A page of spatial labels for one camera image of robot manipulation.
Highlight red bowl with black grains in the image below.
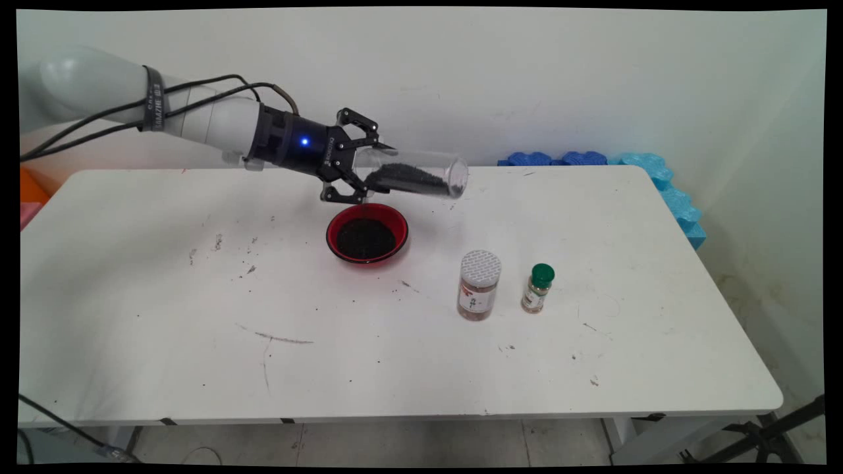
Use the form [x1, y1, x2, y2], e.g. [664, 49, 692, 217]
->
[325, 203, 410, 265]

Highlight black floor cable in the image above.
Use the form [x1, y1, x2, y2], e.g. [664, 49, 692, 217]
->
[18, 394, 142, 464]

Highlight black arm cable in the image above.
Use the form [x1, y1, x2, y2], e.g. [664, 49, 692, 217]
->
[20, 82, 300, 163]
[20, 74, 261, 159]

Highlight brown-filled jar white patterned lid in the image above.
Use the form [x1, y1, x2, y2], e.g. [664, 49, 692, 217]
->
[457, 250, 503, 322]

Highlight black two-finger gripper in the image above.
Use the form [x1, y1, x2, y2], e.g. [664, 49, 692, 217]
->
[290, 107, 396, 205]

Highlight light blue foam mat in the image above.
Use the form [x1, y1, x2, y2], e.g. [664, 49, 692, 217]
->
[607, 153, 707, 251]

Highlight orange foam piece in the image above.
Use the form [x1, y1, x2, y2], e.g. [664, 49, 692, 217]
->
[20, 166, 51, 205]

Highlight tall clear jar black grains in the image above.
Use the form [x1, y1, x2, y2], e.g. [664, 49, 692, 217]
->
[352, 148, 470, 200]

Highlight black strap with white print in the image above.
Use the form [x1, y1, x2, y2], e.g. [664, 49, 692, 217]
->
[142, 65, 171, 132]

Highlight small spice bottle green cap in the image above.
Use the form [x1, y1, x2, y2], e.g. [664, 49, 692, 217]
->
[521, 263, 555, 315]

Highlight dark blue foam mat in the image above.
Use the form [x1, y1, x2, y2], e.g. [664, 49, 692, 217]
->
[497, 151, 608, 167]

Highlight black tripod stand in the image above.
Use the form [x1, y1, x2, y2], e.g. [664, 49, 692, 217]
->
[682, 394, 825, 465]

